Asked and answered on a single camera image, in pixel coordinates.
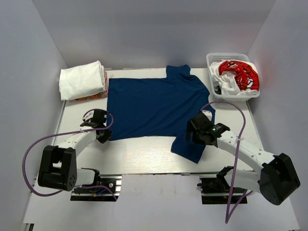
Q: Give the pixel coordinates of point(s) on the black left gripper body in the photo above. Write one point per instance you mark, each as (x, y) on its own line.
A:
(106, 135)

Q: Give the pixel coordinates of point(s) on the folded pink t-shirt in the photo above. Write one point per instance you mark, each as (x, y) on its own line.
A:
(106, 84)

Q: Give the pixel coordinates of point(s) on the blue Mickey t-shirt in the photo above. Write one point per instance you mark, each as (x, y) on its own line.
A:
(158, 107)

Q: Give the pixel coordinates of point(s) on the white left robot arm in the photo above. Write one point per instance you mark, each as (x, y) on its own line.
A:
(58, 167)

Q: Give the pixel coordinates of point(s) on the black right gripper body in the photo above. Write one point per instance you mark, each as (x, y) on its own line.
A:
(197, 137)

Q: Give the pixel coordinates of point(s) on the folded red patterned t-shirt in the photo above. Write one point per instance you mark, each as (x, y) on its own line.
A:
(96, 96)

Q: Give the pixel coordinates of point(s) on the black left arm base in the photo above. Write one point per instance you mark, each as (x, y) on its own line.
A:
(108, 193)

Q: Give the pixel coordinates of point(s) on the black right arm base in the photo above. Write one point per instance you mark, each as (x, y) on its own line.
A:
(212, 193)

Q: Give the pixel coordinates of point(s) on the folded white t-shirt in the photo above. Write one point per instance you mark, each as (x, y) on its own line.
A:
(81, 81)

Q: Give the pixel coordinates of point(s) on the white t-shirt with red print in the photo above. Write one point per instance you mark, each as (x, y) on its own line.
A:
(235, 78)

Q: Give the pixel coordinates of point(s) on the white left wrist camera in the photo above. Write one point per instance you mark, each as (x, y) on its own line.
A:
(88, 116)

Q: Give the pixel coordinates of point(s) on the white plastic basket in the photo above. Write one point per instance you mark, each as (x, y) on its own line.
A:
(219, 57)

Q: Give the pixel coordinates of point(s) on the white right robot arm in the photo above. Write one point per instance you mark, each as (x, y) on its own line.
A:
(273, 176)

